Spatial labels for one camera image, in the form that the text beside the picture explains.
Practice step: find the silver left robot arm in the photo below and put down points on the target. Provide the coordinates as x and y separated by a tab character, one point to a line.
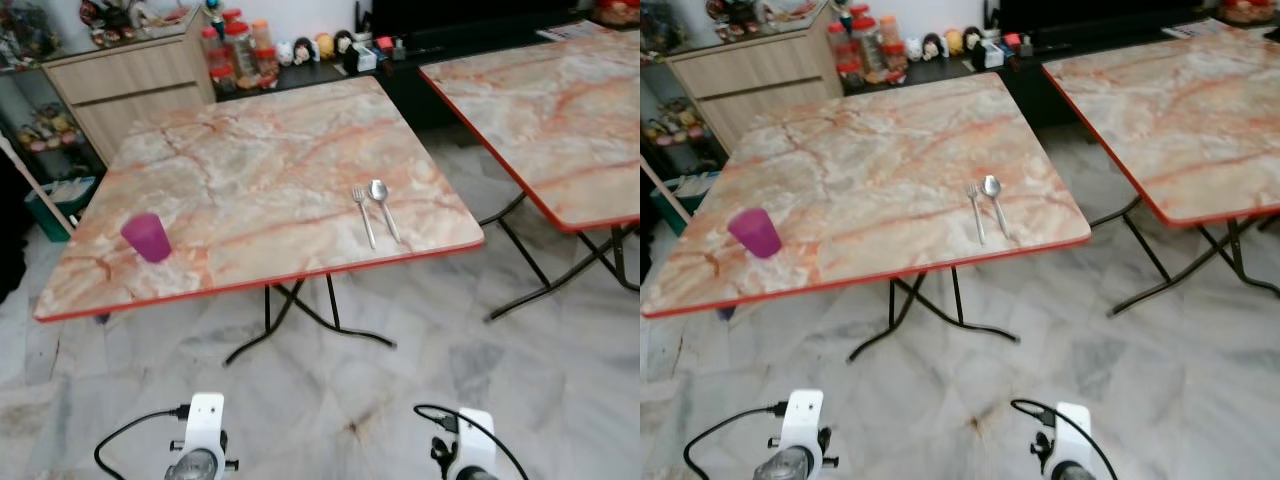
193	467
785	466

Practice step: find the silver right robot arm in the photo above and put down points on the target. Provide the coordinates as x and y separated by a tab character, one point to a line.
478	473
1074	472

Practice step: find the green storage bin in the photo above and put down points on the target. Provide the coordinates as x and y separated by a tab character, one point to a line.
685	200
60	205

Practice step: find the purple plastic cup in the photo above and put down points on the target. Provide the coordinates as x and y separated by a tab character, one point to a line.
757	235
148	240

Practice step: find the glass display shelf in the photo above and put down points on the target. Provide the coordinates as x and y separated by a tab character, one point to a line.
665	100
40	110

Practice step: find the marble top folding table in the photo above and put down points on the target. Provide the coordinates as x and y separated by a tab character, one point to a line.
1170	120
260	170
540	120
880	170

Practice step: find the light wooden cabinet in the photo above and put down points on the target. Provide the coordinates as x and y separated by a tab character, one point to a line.
750	80
130	90

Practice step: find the printed paper sheet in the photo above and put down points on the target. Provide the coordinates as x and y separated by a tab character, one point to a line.
572	31
1198	28

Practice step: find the red-lidded cookie jar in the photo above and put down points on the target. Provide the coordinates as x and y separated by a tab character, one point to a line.
620	12
1250	11

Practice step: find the silver metal spoon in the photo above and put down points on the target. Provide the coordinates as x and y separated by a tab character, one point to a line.
378	189
991	185

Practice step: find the small red-lidded plastic jar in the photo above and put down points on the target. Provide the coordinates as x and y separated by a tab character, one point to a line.
840	55
212	58

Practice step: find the silver metal fork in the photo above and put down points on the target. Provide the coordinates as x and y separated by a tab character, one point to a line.
366	222
977	215

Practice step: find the black television screen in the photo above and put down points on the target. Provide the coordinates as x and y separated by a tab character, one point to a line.
1100	10
470	12

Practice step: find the black low console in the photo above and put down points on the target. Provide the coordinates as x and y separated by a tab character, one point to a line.
1020	80
400	85

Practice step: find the large red-lidded plastic jar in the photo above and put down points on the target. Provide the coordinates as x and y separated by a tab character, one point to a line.
870	48
242	55

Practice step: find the orange-lidded plastic jar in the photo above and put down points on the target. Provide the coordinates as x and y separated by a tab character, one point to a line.
893	45
266	50

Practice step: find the small red box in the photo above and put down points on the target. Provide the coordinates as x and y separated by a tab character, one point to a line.
385	45
1012	42

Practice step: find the small white black box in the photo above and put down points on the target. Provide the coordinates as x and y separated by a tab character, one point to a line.
362	58
990	53

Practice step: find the white cat figurine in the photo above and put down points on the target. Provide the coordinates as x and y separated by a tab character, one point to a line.
912	48
283	53

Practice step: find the dark-haired doll figurine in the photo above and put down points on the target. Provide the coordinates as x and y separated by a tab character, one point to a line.
932	46
972	38
343	42
302	50

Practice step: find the yellow doll figurine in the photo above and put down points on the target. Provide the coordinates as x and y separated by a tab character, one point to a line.
324	45
953	41

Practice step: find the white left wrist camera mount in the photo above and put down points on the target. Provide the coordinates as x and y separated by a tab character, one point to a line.
803	415
205	420

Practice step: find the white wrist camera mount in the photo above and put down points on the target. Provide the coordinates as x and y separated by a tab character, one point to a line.
1072	430
205	420
803	415
476	435

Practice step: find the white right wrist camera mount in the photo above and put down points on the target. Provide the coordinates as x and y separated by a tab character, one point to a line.
1072	430
476	435

